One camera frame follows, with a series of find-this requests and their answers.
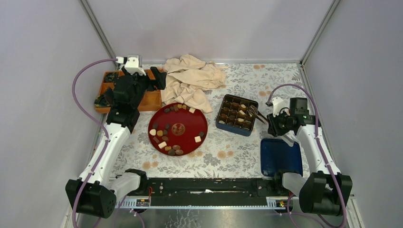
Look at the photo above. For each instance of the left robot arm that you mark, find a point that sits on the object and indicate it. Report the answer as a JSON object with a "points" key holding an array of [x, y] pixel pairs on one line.
{"points": [[92, 193]]}

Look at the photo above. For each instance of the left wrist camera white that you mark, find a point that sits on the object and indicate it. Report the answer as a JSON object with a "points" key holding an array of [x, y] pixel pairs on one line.
{"points": [[131, 64]]}

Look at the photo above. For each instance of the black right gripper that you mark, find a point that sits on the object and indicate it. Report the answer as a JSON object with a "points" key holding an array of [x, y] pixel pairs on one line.
{"points": [[273, 129]]}

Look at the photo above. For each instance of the navy box lid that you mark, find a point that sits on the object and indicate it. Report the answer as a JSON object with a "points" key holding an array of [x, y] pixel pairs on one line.
{"points": [[276, 155]]}

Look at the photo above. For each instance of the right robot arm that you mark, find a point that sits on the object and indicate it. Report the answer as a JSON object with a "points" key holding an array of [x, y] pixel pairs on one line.
{"points": [[326, 190]]}

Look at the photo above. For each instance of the floral tablecloth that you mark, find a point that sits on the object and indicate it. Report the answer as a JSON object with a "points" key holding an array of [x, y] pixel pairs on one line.
{"points": [[222, 154]]}

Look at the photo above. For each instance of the beige crumpled cloth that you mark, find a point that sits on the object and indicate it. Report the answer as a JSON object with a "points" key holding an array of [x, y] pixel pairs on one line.
{"points": [[187, 80]]}

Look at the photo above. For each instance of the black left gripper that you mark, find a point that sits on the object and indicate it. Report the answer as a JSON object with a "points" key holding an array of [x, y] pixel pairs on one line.
{"points": [[161, 78]]}

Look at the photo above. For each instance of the red round tray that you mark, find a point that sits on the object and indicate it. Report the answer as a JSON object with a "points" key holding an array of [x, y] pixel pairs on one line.
{"points": [[173, 134]]}

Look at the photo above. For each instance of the dark rolled tie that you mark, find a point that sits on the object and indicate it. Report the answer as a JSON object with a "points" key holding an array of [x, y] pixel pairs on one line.
{"points": [[110, 77]]}

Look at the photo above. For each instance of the wooden compartment tray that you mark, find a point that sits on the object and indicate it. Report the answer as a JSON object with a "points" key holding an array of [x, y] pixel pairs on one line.
{"points": [[150, 102]]}

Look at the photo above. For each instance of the navy chocolate box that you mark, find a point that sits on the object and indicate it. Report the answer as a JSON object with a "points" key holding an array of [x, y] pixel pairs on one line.
{"points": [[233, 115]]}

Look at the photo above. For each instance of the white block chocolate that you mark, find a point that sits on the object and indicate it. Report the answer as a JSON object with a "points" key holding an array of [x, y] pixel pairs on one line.
{"points": [[198, 139]]}

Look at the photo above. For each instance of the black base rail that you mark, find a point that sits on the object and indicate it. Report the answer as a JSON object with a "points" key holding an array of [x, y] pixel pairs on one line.
{"points": [[203, 193]]}

